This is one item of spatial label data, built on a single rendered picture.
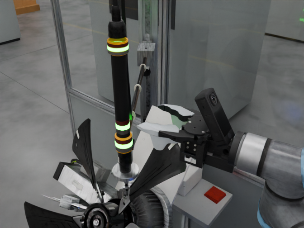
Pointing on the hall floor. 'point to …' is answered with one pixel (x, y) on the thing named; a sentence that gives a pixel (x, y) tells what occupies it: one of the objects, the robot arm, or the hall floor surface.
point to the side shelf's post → (186, 222)
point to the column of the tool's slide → (155, 53)
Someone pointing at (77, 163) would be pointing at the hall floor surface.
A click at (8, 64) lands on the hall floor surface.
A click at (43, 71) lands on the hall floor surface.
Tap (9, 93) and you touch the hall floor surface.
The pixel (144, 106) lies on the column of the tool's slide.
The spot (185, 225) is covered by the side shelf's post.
